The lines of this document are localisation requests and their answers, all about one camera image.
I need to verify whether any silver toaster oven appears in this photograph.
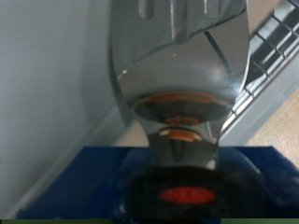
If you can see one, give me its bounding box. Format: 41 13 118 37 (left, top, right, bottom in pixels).
0 0 299 218

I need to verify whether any metal wire oven rack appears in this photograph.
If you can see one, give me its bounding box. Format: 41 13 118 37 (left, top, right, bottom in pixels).
218 0 299 132

